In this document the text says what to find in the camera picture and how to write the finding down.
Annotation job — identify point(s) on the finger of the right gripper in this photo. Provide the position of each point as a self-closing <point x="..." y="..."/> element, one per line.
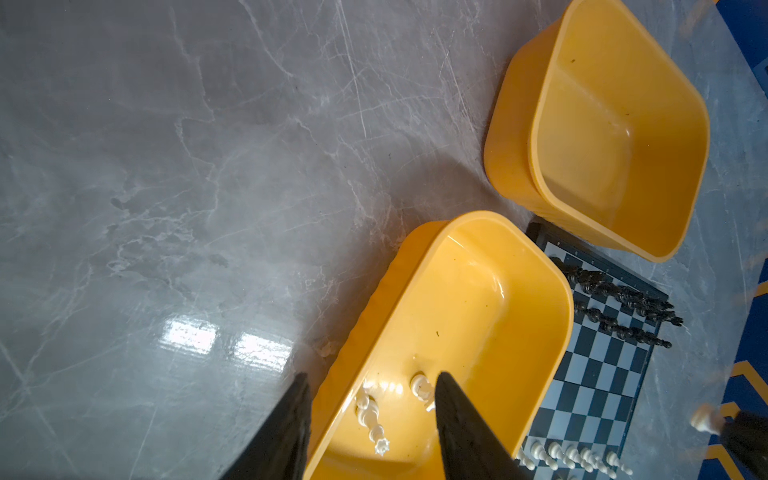
<point x="746" y="438"/>

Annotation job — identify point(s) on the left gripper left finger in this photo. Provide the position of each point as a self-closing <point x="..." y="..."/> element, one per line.
<point x="279" y="450"/>

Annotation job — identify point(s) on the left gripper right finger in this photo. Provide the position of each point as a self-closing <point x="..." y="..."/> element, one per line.
<point x="469" y="448"/>

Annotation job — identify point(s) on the white chess piece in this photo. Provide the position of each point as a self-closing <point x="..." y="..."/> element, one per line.
<point x="708" y="419"/>
<point x="367" y="413"/>

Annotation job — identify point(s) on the white chess piece in tray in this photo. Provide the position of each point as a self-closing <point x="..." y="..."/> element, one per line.
<point x="367" y="413"/>

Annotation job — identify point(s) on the yellow tray with white pieces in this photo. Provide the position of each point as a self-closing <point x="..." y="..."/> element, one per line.
<point x="472" y="296"/>

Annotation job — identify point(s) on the black white chess board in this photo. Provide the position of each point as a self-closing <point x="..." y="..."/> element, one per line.
<point x="593" y="395"/>

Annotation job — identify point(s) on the yellow tray with black pieces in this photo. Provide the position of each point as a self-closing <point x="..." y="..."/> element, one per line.
<point x="598" y="131"/>

